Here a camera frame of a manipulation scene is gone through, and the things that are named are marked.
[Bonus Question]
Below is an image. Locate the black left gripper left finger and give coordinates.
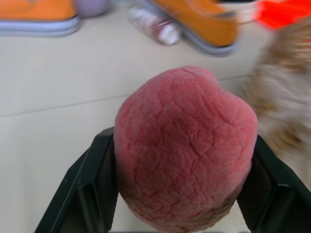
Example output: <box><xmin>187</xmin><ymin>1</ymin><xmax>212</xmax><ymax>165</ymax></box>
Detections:
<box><xmin>34</xmin><ymin>126</ymin><xmax>119</xmax><ymax>233</ymax></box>

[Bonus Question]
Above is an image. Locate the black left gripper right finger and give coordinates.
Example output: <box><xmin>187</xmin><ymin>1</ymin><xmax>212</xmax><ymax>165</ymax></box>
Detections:
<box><xmin>237</xmin><ymin>134</ymin><xmax>311</xmax><ymax>233</ymax></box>

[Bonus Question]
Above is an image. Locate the pink wrinkled foam peach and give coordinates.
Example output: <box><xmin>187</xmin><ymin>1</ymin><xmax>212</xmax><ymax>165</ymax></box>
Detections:
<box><xmin>113</xmin><ymin>65</ymin><xmax>259</xmax><ymax>233</ymax></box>

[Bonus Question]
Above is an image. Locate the beige fluffy plush toy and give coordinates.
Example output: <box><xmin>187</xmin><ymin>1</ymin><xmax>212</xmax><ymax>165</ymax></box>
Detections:
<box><xmin>242</xmin><ymin>17</ymin><xmax>311</xmax><ymax>179</ymax></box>

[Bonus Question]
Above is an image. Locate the orange canvas shoe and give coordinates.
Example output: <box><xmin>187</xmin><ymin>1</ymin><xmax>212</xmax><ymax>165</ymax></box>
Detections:
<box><xmin>145</xmin><ymin>0</ymin><xmax>241</xmax><ymax>58</ymax></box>
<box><xmin>0</xmin><ymin>0</ymin><xmax>81</xmax><ymax>37</ymax></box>

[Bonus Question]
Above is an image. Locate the white bottle with dark label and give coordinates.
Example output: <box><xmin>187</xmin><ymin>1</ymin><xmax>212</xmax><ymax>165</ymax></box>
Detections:
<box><xmin>127</xmin><ymin>5</ymin><xmax>182</xmax><ymax>46</ymax></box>

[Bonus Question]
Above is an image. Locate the bright red object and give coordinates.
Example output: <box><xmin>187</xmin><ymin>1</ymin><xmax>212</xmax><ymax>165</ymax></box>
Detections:
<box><xmin>252</xmin><ymin>0</ymin><xmax>311</xmax><ymax>30</ymax></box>

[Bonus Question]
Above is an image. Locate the pale purple round object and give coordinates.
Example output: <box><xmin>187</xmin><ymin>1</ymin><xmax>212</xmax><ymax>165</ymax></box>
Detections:
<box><xmin>74</xmin><ymin>0</ymin><xmax>110</xmax><ymax>17</ymax></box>

